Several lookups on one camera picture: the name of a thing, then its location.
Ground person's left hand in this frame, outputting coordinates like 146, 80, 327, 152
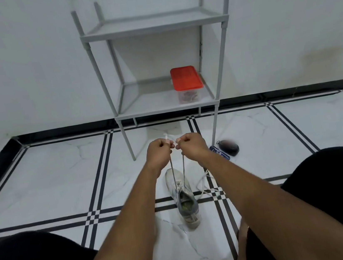
142, 136, 179, 180

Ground person's right hand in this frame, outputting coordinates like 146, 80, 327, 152
173, 130, 214, 172

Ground clear box with red lid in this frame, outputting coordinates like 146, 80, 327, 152
181, 89, 202, 104

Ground white grey sneaker shoe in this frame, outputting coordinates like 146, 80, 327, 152
163, 165, 203, 233

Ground clear container with red lid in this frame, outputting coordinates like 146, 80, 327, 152
169, 64, 207, 106

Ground person's right forearm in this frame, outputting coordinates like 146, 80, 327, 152
198, 136, 343, 260

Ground person's left forearm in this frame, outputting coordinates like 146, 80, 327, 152
61, 164, 176, 260

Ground person's right leg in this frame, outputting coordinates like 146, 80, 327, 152
230, 219, 254, 260

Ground grey metal shelf rack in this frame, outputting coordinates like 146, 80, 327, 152
69, 0, 251, 167

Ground black oval polish bottle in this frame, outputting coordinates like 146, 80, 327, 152
215, 138, 241, 159

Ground black shorts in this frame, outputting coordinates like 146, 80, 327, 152
0, 146, 343, 260

